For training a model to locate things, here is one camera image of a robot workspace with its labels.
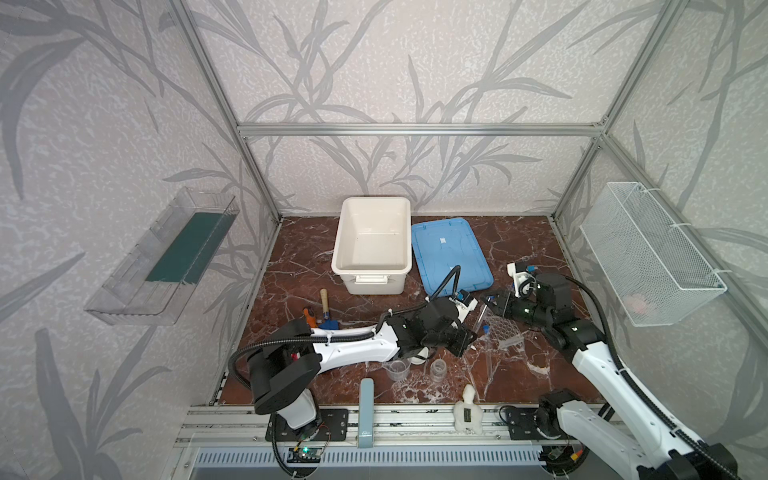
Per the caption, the clear test tube rack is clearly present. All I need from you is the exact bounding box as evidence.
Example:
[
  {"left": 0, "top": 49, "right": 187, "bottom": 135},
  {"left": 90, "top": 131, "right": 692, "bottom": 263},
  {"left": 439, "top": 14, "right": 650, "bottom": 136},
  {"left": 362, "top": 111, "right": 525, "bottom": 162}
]
[{"left": 477, "top": 309, "right": 525, "bottom": 352}]

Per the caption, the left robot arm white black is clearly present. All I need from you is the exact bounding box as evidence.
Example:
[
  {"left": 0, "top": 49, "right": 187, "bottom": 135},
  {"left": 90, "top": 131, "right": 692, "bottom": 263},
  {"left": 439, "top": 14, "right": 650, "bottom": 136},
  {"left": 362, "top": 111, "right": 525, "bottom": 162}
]
[{"left": 228, "top": 291, "right": 478, "bottom": 438}]

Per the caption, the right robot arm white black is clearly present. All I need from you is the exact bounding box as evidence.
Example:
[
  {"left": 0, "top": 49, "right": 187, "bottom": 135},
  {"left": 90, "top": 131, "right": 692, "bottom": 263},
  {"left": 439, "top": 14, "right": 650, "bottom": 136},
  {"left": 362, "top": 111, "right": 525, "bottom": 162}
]
[{"left": 483, "top": 273, "right": 738, "bottom": 479}]

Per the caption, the small clear plastic cup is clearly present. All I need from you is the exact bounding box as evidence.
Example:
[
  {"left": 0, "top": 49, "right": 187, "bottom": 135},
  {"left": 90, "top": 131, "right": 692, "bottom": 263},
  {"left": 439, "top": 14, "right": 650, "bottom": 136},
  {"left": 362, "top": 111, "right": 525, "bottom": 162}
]
[{"left": 429, "top": 359, "right": 447, "bottom": 383}]

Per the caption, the clear plastic measuring beaker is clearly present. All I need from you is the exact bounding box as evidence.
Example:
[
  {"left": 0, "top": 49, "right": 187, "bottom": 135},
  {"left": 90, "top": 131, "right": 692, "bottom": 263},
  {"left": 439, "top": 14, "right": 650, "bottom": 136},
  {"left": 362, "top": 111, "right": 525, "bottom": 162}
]
[{"left": 382, "top": 359, "right": 411, "bottom": 382}]

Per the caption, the blue plastic bin lid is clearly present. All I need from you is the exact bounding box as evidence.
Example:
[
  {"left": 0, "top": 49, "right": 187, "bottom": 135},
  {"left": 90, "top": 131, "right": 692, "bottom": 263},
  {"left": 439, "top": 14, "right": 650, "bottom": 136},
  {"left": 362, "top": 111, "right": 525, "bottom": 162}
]
[{"left": 411, "top": 218, "right": 494, "bottom": 297}]

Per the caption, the pink object in basket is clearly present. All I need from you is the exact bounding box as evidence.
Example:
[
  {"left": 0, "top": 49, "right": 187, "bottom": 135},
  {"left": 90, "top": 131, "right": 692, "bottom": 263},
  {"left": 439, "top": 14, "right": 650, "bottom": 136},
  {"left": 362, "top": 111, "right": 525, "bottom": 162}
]
[{"left": 624, "top": 294, "right": 654, "bottom": 316}]

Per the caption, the white plastic wash bottle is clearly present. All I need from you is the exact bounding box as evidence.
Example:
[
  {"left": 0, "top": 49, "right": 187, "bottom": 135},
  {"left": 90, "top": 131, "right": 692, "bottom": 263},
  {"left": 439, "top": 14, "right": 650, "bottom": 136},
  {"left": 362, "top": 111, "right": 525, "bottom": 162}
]
[{"left": 453, "top": 384, "right": 484, "bottom": 435}]

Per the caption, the white plastic storage bin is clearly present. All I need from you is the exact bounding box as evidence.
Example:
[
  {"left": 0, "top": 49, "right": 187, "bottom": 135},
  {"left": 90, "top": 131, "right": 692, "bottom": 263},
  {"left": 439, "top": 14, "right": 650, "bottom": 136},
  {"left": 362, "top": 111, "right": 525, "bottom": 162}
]
[{"left": 331, "top": 197, "right": 412, "bottom": 295}]

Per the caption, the light blue rectangular bar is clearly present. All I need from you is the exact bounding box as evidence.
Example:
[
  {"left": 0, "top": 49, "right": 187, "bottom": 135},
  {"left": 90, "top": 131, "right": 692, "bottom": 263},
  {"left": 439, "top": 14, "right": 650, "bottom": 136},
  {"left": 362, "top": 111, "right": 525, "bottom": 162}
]
[{"left": 357, "top": 378, "right": 375, "bottom": 449}]

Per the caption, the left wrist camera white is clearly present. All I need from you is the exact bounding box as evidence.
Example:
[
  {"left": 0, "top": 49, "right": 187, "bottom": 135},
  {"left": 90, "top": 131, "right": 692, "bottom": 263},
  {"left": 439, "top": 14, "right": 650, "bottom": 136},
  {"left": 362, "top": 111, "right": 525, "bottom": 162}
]
[{"left": 454, "top": 290, "right": 478, "bottom": 322}]

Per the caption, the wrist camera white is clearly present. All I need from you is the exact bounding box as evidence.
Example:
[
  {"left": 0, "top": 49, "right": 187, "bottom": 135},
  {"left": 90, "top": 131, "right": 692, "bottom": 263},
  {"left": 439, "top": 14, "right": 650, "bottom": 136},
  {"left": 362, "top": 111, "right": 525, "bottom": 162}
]
[
  {"left": 507, "top": 262, "right": 537, "bottom": 298},
  {"left": 454, "top": 290, "right": 478, "bottom": 322}
]

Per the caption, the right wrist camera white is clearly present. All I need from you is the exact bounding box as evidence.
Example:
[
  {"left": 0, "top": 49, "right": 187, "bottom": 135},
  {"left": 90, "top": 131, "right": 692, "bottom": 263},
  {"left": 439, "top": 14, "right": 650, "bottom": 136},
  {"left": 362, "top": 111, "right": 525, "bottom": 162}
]
[{"left": 507, "top": 262, "right": 537, "bottom": 298}]

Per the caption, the white wire mesh basket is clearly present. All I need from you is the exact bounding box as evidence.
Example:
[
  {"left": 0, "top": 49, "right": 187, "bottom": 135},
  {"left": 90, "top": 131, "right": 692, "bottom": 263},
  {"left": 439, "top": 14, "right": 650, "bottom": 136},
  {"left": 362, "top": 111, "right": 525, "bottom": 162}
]
[{"left": 580, "top": 182, "right": 728, "bottom": 327}]

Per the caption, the wooden handle brush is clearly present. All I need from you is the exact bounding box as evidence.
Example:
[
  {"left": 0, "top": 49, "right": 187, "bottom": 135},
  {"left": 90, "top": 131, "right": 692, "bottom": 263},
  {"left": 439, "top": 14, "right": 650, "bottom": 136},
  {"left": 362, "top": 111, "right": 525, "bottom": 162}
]
[{"left": 320, "top": 288, "right": 331, "bottom": 323}]

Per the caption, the orange handled tool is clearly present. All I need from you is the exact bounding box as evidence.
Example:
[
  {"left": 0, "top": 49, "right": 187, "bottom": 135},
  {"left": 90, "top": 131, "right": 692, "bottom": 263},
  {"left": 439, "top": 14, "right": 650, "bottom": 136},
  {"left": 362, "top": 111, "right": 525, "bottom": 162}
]
[{"left": 302, "top": 307, "right": 318, "bottom": 328}]

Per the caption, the clear wall shelf green liner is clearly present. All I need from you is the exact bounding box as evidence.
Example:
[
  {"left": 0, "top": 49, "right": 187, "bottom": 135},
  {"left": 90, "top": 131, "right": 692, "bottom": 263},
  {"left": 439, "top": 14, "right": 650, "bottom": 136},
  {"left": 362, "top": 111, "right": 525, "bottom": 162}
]
[{"left": 84, "top": 187, "right": 240, "bottom": 326}]

